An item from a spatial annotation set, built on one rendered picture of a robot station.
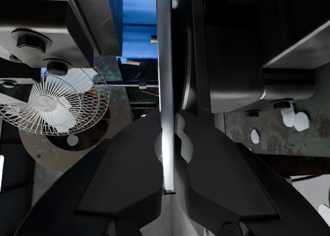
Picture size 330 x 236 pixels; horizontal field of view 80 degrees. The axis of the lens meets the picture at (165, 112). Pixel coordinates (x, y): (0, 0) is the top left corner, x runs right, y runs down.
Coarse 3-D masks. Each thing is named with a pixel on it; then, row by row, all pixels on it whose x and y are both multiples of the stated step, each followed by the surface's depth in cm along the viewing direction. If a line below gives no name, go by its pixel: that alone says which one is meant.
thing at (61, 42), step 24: (0, 0) 18; (24, 0) 19; (48, 0) 19; (72, 0) 19; (0, 24) 18; (24, 24) 18; (48, 24) 18; (72, 24) 20; (0, 48) 25; (24, 48) 19; (48, 48) 21; (72, 48) 22; (96, 48) 28; (48, 72) 25
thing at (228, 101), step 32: (192, 0) 18; (192, 32) 18; (224, 32) 20; (256, 32) 20; (192, 64) 18; (224, 64) 20; (256, 64) 20; (192, 96) 18; (224, 96) 20; (256, 96) 20; (288, 96) 20; (192, 224) 18
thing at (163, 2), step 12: (156, 0) 10; (168, 0) 10; (156, 12) 10; (168, 12) 10; (168, 24) 10; (168, 36) 10; (168, 48) 10; (168, 60) 10; (168, 72) 10; (168, 84) 11; (168, 96) 11; (168, 108) 11; (168, 120) 11; (168, 132) 12; (168, 144) 12; (168, 156) 13; (168, 168) 14; (168, 180) 15; (168, 192) 19
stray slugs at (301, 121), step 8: (288, 112) 24; (304, 112) 22; (288, 120) 24; (296, 120) 23; (304, 120) 22; (296, 128) 23; (304, 128) 22; (256, 136) 31; (320, 208) 20; (328, 208) 19; (328, 216) 19; (328, 224) 19
